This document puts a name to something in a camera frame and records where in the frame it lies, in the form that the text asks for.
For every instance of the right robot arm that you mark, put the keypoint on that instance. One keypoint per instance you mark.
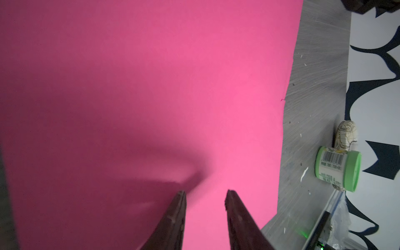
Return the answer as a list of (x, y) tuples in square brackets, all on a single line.
[(332, 229)]

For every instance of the green lidded jar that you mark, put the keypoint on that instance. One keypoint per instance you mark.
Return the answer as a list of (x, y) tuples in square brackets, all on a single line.
[(337, 167)]

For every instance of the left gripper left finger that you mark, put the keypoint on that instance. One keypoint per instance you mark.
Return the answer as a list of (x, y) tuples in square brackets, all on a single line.
[(169, 232)]

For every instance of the pink paper sheet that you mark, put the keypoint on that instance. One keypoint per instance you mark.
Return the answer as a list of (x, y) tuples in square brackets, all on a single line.
[(109, 108)]

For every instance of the patterned cream pouch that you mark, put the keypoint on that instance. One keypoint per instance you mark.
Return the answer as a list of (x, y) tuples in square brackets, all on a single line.
[(346, 136)]

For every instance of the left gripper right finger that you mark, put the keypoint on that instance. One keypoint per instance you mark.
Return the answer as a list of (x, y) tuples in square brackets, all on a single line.
[(244, 233)]

